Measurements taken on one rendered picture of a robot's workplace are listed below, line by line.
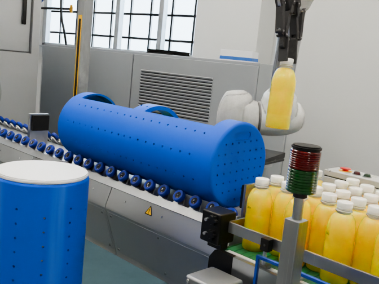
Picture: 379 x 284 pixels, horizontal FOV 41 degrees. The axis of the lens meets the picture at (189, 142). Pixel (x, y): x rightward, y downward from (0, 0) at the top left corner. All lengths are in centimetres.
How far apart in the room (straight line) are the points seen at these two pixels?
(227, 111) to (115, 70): 192
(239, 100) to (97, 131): 67
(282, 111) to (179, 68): 223
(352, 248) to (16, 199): 91
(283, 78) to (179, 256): 68
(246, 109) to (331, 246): 109
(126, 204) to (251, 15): 290
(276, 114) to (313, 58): 306
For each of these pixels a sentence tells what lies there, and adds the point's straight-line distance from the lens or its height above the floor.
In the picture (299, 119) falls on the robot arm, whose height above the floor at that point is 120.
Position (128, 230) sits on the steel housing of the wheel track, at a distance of 191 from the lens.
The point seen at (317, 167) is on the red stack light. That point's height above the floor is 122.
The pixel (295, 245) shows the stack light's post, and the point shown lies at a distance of 111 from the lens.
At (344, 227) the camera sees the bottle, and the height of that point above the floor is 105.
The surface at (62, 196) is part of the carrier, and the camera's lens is 151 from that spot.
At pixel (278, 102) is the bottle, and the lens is 148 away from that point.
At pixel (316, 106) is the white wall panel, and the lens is 450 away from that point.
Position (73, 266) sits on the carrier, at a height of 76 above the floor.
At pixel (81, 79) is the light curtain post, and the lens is 288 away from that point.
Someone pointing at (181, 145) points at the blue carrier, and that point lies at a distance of 164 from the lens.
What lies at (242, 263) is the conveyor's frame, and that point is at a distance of 140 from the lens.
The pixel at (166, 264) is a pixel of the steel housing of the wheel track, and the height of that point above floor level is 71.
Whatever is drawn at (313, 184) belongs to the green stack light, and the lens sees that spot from 108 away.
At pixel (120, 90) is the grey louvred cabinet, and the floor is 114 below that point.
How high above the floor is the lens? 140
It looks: 9 degrees down
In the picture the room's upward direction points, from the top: 6 degrees clockwise
